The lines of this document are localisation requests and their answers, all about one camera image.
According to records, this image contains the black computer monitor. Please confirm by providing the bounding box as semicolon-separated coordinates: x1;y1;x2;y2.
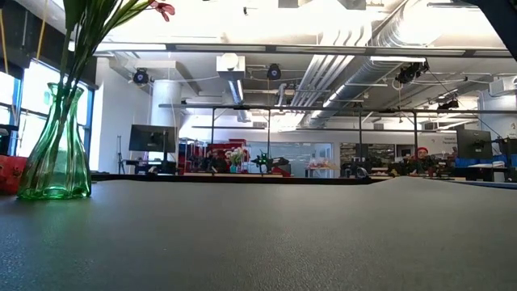
128;124;178;175
456;129;494;161

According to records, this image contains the blue-framed window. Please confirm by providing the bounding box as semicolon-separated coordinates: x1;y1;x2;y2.
0;60;96;171

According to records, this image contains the red carnation bunch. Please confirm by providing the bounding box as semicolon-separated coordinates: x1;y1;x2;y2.
0;154;28;196
54;0;177;102

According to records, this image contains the silver ventilation duct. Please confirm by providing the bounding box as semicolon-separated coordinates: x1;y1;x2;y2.
309;54;405;129

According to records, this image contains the black metal rack frame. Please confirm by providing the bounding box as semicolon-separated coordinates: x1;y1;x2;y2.
158;103;517;179

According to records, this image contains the white ceiling box unit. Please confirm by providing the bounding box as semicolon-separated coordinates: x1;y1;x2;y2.
216;52;246;81

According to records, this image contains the black robot with green light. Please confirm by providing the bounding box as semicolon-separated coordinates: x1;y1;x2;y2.
250;151;290;178

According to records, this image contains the black aluminium table frame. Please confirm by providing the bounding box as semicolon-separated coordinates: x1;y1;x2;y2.
90;172;517;190

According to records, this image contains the red tool cabinet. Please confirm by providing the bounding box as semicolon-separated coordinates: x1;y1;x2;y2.
179;139;248;173

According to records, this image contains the black ceiling camera cluster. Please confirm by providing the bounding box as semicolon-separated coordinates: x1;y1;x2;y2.
394;60;430;85

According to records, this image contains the flower bouquet in blue vase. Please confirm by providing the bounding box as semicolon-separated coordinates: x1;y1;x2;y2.
225;147;247;174

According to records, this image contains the yellow hanging cable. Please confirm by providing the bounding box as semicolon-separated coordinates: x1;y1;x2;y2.
35;0;50;61
0;7;9;76

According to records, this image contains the white round column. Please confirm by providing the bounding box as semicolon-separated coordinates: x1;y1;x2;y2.
150;79;183;162

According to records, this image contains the person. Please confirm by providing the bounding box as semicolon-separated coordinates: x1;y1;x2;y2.
414;146;431;165

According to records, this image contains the black table mat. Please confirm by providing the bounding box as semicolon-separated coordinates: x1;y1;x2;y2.
0;176;517;291

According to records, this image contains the grey overhead light bar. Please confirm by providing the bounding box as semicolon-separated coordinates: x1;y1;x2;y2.
64;40;517;58

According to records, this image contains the black ceiling spotlight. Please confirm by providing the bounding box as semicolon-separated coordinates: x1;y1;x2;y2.
266;63;283;81
132;67;150;85

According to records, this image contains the green glass vase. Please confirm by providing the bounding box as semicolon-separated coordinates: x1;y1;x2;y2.
16;82;93;201

